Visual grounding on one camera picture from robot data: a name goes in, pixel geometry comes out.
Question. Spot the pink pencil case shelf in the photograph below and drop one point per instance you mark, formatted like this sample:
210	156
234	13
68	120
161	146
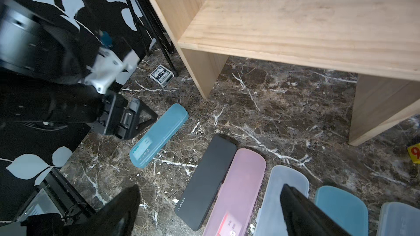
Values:
236	198

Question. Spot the wooden two-tier shelf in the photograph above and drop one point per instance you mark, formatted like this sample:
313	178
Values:
378	39

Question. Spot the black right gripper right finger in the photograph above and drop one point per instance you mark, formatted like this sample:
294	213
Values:
303	218

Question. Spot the teal pencil case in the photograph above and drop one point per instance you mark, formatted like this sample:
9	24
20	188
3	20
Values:
347	210

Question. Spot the black music stand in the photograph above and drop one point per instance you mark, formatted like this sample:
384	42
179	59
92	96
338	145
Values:
144	15

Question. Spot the black pencil case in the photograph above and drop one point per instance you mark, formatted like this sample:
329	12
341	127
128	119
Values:
204	184

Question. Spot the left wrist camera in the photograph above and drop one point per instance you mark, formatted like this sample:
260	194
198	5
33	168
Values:
114	63

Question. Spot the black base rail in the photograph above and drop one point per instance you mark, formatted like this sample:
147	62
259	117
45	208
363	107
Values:
55	195

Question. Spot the light blue pencil case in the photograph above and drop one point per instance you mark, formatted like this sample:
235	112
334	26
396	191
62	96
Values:
158	135

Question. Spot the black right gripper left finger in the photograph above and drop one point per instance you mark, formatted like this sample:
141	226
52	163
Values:
116	218

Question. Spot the yellow small block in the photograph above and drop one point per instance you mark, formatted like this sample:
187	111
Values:
414	153

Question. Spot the clear frosted pencil case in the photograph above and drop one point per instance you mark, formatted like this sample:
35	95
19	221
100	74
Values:
398	219

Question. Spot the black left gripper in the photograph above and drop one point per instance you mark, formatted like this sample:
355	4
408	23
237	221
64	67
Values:
123	119

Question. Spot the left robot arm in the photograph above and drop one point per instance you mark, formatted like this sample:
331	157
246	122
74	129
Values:
61	61

